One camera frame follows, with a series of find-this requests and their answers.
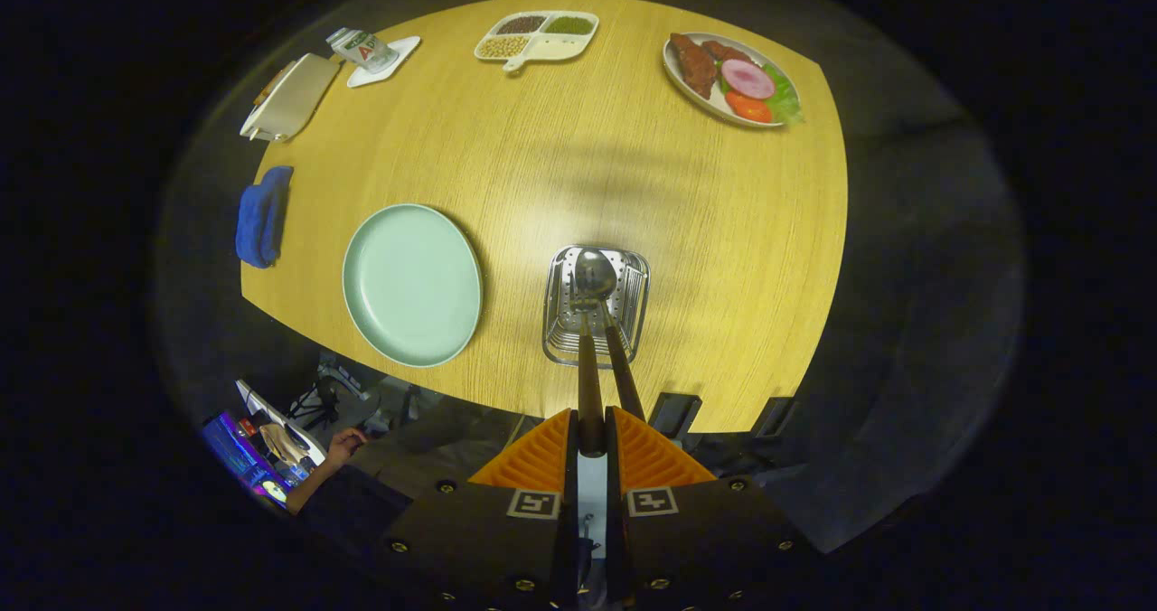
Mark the green plate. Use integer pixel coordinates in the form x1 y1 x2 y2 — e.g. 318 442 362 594
342 203 484 368

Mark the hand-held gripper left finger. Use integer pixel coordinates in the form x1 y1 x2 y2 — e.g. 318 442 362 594
380 408 579 611

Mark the white toaster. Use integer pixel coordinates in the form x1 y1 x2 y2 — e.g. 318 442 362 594
239 52 343 143

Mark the metal wire basket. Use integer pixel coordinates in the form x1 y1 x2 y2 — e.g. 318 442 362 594
542 245 652 370

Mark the wooden-handled spoon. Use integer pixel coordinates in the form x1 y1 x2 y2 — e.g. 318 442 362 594
574 248 646 422

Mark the white divided tray with beans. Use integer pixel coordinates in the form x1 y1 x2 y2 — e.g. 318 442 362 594
474 11 600 72

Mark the black table bracket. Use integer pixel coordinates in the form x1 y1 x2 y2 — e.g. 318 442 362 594
755 397 796 438
649 392 703 438

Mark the wooden-handled fork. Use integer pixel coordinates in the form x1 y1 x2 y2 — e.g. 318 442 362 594
568 272 607 456

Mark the white plate with food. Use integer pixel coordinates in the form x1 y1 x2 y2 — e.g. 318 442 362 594
663 33 805 129

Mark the blue cloth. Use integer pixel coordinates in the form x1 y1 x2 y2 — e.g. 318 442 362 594
235 165 295 269

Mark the black stand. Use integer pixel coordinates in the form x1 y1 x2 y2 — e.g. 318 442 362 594
289 376 344 431

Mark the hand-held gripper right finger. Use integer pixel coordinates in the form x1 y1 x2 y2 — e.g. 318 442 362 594
604 406 801 611

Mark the white board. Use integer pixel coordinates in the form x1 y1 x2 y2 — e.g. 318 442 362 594
235 379 328 467

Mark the colourful monitor screen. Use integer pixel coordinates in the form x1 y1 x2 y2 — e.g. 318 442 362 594
201 412 290 508

